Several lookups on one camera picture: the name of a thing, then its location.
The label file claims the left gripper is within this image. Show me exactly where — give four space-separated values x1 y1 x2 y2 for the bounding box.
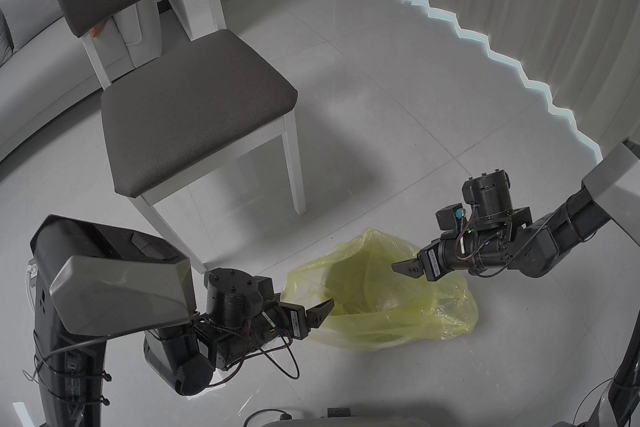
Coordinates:
264 298 335 342

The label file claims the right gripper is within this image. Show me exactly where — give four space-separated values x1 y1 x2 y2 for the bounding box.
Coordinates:
391 235 484 283

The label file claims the yellow plastic bag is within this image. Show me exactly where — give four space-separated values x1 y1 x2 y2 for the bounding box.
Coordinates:
280 227 480 354

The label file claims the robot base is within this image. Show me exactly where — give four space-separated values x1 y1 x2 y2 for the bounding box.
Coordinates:
260 407 386 427

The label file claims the grey padded white chair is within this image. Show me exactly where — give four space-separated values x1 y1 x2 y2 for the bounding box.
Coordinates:
55 0 307 274

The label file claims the pale grey sofa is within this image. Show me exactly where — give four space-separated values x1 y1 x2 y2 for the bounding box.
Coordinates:
0 0 168 165

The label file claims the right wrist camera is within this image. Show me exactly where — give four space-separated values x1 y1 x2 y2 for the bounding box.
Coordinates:
435 203 465 233

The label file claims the black cable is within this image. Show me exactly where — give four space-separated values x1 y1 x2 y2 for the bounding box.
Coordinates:
244 407 297 427

